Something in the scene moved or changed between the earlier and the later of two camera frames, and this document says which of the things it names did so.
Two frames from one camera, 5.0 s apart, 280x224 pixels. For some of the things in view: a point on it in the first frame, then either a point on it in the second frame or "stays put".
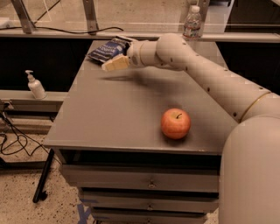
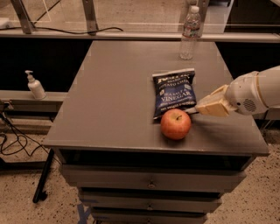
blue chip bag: [115, 46] → [173, 89]
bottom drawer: [180, 218] stays put
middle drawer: [152, 199] stays put
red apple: [176, 123] stays put
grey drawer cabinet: [143, 144] stays put
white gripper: [134, 54] → [244, 94]
